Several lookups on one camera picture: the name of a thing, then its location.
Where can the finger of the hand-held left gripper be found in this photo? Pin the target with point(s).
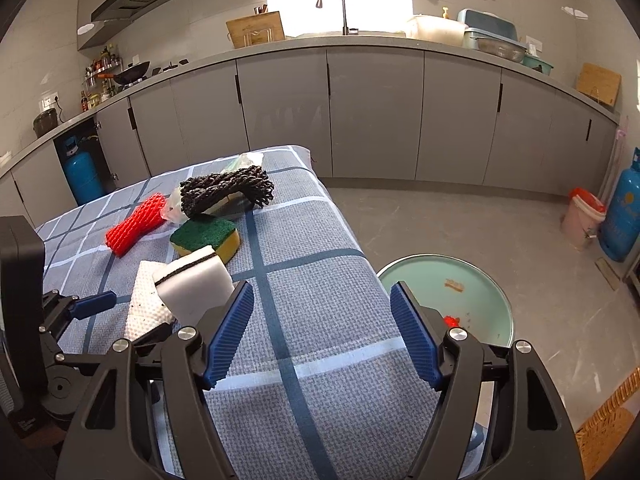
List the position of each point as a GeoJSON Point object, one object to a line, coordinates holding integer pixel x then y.
{"type": "Point", "coordinates": [155, 334]}
{"type": "Point", "coordinates": [95, 304]}

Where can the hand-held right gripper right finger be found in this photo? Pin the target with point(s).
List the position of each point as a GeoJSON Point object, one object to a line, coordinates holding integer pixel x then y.
{"type": "Point", "coordinates": [415, 340]}

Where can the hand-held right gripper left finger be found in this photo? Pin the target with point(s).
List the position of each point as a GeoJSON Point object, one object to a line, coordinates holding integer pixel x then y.
{"type": "Point", "coordinates": [230, 340]}

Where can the small red net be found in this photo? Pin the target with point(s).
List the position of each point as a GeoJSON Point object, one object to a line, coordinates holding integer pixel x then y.
{"type": "Point", "coordinates": [450, 320]}

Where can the white sponge with black stripe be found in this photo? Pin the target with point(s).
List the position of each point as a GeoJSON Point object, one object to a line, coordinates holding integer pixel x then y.
{"type": "Point", "coordinates": [190, 285]}

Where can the white dimpled cleaning cloth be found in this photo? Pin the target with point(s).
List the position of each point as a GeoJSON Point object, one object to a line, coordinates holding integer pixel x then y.
{"type": "Point", "coordinates": [142, 305]}

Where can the small orange scrap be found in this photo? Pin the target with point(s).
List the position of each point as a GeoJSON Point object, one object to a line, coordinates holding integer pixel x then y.
{"type": "Point", "coordinates": [454, 285]}

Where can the red foam net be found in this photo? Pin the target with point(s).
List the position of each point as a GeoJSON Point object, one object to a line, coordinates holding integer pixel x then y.
{"type": "Point", "coordinates": [135, 225]}

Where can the blue checked tablecloth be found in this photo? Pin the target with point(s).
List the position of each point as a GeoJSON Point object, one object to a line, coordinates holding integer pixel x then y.
{"type": "Point", "coordinates": [310, 300]}

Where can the green and yellow sponge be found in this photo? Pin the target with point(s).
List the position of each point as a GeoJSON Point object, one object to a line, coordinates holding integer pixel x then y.
{"type": "Point", "coordinates": [202, 235]}

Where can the clear plastic bag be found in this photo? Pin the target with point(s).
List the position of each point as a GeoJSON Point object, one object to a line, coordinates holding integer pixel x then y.
{"type": "Point", "coordinates": [171, 207]}

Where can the blue gas cylinder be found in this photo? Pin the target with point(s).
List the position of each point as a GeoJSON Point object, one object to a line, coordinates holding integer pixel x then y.
{"type": "Point", "coordinates": [82, 172]}
{"type": "Point", "coordinates": [622, 210]}

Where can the black foam net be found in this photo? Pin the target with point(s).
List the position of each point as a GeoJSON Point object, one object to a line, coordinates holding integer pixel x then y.
{"type": "Point", "coordinates": [220, 185]}

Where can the dark rice cooker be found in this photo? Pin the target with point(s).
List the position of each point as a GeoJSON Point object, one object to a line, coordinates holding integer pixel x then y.
{"type": "Point", "coordinates": [46, 124]}

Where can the sauce bottles on counter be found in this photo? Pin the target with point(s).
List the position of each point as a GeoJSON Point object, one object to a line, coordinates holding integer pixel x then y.
{"type": "Point", "coordinates": [92, 100]}

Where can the flat cardboard piece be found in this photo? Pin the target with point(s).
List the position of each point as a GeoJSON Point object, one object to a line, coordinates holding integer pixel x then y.
{"type": "Point", "coordinates": [607, 274]}

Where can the pink bin with red lid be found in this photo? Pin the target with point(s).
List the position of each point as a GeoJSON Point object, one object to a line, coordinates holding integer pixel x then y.
{"type": "Point", "coordinates": [582, 220]}

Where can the wicker chair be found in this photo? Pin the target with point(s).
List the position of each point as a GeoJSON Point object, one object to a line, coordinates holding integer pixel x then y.
{"type": "Point", "coordinates": [610, 425]}

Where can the spice rack with bottles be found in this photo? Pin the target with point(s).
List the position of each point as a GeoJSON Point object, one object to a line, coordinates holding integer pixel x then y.
{"type": "Point", "coordinates": [102, 67]}

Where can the grey kitchen base cabinets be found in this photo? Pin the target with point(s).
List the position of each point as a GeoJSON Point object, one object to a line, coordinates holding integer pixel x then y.
{"type": "Point", "coordinates": [375, 115]}

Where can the black wok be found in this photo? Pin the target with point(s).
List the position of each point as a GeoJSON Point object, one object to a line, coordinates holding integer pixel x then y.
{"type": "Point", "coordinates": [131, 72]}

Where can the gas stove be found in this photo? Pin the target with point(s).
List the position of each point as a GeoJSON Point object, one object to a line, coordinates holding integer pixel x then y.
{"type": "Point", "coordinates": [170, 66]}

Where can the steel basin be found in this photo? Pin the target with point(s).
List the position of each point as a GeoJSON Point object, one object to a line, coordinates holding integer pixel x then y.
{"type": "Point", "coordinates": [497, 50]}

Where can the green plastic tub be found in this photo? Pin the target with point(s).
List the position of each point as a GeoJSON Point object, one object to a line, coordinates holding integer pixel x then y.
{"type": "Point", "coordinates": [539, 64]}

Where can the white plastic container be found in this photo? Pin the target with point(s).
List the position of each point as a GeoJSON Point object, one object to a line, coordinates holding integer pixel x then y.
{"type": "Point", "coordinates": [435, 30]}

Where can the wooden cutting board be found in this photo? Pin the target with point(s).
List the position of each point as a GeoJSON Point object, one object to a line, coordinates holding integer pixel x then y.
{"type": "Point", "coordinates": [255, 30]}
{"type": "Point", "coordinates": [598, 84]}

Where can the blue dish box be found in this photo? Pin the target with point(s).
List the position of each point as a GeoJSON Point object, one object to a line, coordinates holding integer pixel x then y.
{"type": "Point", "coordinates": [492, 25]}

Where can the steel kitchen faucet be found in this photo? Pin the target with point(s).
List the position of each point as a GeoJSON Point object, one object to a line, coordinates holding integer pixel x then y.
{"type": "Point", "coordinates": [345, 22]}

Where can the white wall socket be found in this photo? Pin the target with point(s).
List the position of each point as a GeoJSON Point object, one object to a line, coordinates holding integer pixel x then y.
{"type": "Point", "coordinates": [50, 101]}
{"type": "Point", "coordinates": [533, 46]}

